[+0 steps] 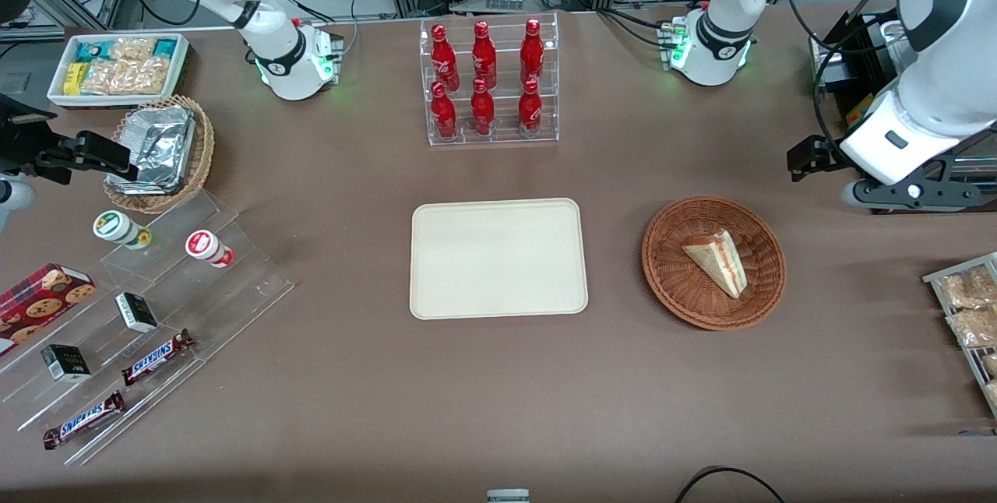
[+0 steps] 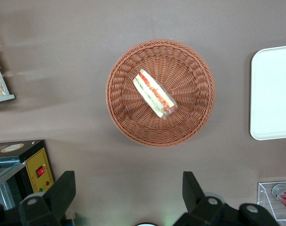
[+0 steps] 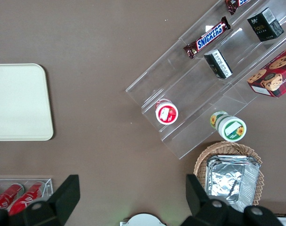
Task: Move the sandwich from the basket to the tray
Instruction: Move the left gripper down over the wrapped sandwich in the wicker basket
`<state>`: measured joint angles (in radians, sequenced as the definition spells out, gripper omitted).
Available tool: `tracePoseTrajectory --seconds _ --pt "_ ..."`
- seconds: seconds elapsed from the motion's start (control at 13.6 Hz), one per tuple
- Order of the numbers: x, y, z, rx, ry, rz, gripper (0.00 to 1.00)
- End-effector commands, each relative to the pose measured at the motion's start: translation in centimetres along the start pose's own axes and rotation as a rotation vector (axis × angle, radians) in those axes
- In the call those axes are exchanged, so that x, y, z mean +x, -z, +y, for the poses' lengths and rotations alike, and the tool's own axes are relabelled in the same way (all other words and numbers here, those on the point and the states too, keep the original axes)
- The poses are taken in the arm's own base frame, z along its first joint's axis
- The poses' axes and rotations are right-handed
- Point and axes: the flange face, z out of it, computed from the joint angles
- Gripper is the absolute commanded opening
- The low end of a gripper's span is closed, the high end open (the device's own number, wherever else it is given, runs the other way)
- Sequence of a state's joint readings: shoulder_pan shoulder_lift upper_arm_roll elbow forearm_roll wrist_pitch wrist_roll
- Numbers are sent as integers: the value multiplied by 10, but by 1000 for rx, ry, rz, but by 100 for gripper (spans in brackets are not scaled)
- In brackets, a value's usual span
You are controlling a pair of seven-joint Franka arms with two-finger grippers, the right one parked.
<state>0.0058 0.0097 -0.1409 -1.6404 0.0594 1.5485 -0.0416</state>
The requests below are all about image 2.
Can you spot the triangle sandwich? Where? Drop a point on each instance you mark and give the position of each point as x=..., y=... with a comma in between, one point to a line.
x=154, y=94

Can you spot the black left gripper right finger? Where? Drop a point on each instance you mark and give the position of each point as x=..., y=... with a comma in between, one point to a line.
x=199, y=207

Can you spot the cream rectangular tray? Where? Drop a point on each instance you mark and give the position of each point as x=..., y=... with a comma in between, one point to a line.
x=274, y=94

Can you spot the grey snack tray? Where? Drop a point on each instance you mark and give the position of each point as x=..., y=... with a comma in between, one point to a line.
x=6, y=94

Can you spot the clear acrylic bottle rack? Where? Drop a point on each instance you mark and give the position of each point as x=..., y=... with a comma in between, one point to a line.
x=265, y=195

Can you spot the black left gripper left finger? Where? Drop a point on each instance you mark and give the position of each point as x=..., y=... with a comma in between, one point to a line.
x=55, y=200

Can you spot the black food warmer yellow panel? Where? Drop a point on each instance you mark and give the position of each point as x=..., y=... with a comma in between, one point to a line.
x=38, y=162

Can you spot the brown round wicker basket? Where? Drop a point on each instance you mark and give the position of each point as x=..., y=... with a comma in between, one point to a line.
x=180, y=77

